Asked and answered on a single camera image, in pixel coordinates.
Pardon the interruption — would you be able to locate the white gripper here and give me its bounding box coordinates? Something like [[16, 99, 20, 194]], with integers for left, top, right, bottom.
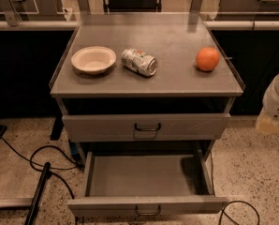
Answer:
[[256, 78, 279, 134]]

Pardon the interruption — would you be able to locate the grey drawer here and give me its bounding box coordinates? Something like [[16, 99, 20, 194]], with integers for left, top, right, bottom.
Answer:
[[63, 113, 230, 143], [67, 152, 228, 218]]

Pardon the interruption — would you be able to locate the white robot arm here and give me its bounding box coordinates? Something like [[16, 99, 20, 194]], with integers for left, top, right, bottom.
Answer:
[[256, 73, 279, 135]]

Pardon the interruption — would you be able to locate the grey top drawer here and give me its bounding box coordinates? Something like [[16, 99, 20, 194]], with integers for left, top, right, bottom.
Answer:
[[63, 113, 230, 143]]

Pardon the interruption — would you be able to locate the grey metal drawer cabinet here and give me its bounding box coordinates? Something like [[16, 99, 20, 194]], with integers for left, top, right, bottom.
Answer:
[[51, 13, 244, 157]]

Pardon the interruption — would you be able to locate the orange fruit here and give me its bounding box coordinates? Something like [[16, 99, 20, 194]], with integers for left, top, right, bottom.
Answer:
[[196, 47, 220, 72]]

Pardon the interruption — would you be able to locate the crushed silver soda can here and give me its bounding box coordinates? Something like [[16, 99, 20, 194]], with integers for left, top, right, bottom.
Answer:
[[121, 49, 158, 77]]

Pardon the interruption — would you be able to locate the white paper bowl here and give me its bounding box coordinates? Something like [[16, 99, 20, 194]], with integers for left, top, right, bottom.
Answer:
[[71, 46, 116, 75]]

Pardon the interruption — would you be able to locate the black pole on floor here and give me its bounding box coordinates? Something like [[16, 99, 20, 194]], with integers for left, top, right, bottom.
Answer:
[[24, 162, 51, 225]]

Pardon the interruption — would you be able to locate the black floor cable right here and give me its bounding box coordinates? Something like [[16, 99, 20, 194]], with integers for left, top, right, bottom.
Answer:
[[217, 200, 261, 225]]

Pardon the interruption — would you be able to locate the black floor cable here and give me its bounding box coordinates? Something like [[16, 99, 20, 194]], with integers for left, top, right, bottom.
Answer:
[[217, 200, 261, 225], [0, 129, 84, 225]]

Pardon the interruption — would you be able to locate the black floor cable left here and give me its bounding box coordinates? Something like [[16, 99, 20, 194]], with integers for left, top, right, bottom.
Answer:
[[0, 129, 84, 225]]

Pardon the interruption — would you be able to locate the white horizontal rail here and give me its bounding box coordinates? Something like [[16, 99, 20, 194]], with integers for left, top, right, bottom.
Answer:
[[0, 21, 279, 31]]

